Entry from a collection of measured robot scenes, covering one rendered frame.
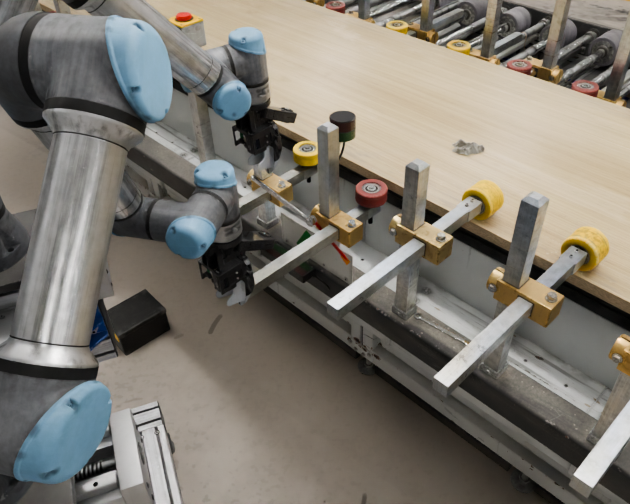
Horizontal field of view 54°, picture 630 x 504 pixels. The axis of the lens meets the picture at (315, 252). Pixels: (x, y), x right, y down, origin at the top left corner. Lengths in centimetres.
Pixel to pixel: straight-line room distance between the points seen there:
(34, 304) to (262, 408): 154
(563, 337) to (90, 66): 119
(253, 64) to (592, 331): 94
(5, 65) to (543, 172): 127
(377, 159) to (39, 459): 119
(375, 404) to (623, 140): 113
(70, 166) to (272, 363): 167
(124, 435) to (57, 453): 29
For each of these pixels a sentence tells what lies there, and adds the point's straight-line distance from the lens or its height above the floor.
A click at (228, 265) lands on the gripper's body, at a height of 96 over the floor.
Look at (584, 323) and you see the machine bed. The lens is 151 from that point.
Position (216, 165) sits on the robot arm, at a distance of 116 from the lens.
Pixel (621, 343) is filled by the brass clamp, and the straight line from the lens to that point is 120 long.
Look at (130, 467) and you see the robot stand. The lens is 98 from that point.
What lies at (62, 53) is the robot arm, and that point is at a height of 152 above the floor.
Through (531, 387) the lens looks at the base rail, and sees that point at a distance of 143.
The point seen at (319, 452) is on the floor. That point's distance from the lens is 211.
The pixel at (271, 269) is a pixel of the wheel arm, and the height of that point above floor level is 86.
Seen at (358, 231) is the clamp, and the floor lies 86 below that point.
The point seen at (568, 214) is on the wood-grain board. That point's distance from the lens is 156.
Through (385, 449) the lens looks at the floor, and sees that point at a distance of 212.
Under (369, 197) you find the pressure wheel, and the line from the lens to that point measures 152.
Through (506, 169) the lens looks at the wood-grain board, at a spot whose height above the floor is 90.
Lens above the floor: 180
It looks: 41 degrees down
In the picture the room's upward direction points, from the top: 2 degrees counter-clockwise
